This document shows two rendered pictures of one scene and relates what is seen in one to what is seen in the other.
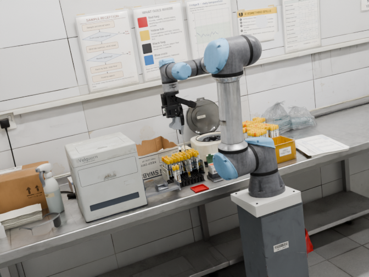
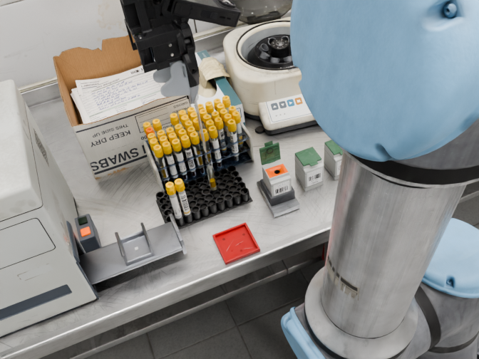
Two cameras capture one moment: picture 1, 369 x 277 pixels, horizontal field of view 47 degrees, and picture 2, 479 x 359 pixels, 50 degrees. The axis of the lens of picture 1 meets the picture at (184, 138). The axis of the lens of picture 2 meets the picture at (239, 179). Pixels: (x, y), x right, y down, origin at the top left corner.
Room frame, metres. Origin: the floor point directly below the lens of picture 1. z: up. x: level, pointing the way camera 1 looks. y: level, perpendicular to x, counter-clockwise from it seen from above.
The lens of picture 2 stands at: (1.29, -0.09, 1.64)
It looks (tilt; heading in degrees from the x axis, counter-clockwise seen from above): 47 degrees down; 4
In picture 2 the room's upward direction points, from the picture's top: 8 degrees counter-clockwise
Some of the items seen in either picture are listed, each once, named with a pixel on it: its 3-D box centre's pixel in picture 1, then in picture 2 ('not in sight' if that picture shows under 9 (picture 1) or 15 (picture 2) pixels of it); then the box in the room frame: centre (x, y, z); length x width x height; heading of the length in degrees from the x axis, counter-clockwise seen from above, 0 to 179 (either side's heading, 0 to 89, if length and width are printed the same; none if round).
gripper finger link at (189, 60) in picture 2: (180, 116); (187, 59); (1.95, 0.00, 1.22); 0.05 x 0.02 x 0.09; 20
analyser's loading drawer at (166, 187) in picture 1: (157, 188); (123, 251); (1.83, 0.16, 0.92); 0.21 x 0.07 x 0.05; 110
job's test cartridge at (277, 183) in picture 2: (213, 170); (276, 181); (1.96, -0.12, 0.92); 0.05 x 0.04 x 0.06; 17
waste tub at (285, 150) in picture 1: (278, 149); not in sight; (2.10, -0.48, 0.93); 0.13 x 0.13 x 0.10; 19
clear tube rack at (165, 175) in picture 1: (183, 169); (199, 150); (2.07, 0.03, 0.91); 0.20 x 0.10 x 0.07; 110
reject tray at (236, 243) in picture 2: (199, 188); (236, 243); (1.85, -0.03, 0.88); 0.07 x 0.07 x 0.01; 20
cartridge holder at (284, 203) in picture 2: (214, 175); (277, 191); (1.96, -0.12, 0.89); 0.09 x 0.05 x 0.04; 17
